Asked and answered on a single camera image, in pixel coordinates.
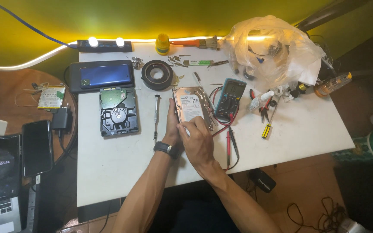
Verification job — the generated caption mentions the silver tweezers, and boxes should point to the silver tweezers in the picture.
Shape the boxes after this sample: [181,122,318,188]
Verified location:
[207,60,230,68]

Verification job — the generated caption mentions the black hard disk drive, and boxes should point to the black hard disk drive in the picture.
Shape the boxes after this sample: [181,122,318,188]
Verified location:
[99,87,140,137]

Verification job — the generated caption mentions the clear plastic bag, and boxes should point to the clear plastic bag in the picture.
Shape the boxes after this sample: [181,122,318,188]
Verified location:
[220,14,326,94]

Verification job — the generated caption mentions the group of screwdriver bits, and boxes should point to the group of screwdriver bits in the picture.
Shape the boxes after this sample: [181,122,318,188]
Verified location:
[167,54,192,68]

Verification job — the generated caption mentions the black multimeter probe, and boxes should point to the black multimeter probe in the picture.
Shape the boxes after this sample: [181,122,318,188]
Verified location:
[228,126,240,160]

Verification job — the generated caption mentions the yellow black screwdriver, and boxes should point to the yellow black screwdriver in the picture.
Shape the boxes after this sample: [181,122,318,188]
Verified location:
[261,97,281,140]

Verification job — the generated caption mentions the black wristwatch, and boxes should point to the black wristwatch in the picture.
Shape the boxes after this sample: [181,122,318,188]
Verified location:
[153,141,181,160]

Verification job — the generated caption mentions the yellow screwdriver bit holder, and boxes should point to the yellow screwdriver bit holder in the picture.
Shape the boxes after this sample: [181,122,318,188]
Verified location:
[155,33,170,56]

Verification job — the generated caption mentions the blue cable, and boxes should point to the blue cable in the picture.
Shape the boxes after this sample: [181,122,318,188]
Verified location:
[0,0,78,49]

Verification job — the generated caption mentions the person's right hand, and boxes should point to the person's right hand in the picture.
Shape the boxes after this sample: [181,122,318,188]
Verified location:
[176,116,217,170]

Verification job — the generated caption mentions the red multimeter probe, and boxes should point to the red multimeter probe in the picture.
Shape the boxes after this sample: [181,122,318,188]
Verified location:
[226,113,234,169]

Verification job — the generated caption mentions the small spray bottle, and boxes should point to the small spray bottle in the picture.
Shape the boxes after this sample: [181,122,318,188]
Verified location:
[247,90,275,112]

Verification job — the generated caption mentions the red handled pliers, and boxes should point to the red handled pliers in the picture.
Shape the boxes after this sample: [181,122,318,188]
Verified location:
[249,89,274,123]

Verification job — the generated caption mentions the white led light strip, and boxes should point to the white led light strip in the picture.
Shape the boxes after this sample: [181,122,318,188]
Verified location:
[0,35,271,72]

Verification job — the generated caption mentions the round wooden table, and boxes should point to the round wooden table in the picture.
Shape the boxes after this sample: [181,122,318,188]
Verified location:
[0,68,78,165]

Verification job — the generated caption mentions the orange handled brush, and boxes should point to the orange handled brush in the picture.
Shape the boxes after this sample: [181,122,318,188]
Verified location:
[170,36,220,50]

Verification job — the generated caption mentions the green white tweezers pack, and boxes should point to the green white tweezers pack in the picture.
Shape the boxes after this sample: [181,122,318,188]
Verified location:
[183,60,215,66]

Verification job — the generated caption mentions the person's left hand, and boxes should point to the person's left hand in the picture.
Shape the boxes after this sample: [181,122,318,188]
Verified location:
[161,98,184,150]

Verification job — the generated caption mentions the silver hard disk drive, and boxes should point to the silver hard disk drive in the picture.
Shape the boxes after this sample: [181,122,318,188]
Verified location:
[172,86,214,132]

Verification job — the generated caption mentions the black usb hub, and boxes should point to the black usb hub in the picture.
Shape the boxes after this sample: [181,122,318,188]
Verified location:
[77,38,133,53]

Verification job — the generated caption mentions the orange clear screwdriver handle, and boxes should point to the orange clear screwdriver handle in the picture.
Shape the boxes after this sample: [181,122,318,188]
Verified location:
[314,72,353,98]

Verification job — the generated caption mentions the silver precision screwdriver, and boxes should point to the silver precision screwdriver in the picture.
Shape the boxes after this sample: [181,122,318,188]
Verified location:
[154,94,160,143]

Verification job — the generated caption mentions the black tape roll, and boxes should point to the black tape roll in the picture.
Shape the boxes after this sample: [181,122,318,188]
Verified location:
[141,60,174,91]

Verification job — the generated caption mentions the black smartphone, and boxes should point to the black smartphone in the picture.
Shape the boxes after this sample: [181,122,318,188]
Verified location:
[22,120,54,178]

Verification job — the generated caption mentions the blue smartphone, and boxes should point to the blue smartphone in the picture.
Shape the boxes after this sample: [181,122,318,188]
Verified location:
[79,64,133,89]

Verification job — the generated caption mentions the phone battery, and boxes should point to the phone battery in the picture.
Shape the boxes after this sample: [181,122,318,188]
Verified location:
[37,85,66,110]

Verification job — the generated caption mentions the blue digital multimeter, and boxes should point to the blue digital multimeter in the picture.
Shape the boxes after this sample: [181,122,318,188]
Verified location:
[214,78,247,121]

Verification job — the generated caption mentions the black power adapter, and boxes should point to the black power adapter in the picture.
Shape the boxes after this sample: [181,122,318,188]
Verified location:
[250,168,277,194]

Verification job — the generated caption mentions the tangled black cable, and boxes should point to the tangled black cable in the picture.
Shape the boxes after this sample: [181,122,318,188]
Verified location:
[286,196,347,233]

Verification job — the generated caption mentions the black charger adapter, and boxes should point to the black charger adapter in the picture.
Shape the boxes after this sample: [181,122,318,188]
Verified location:
[51,104,74,131]

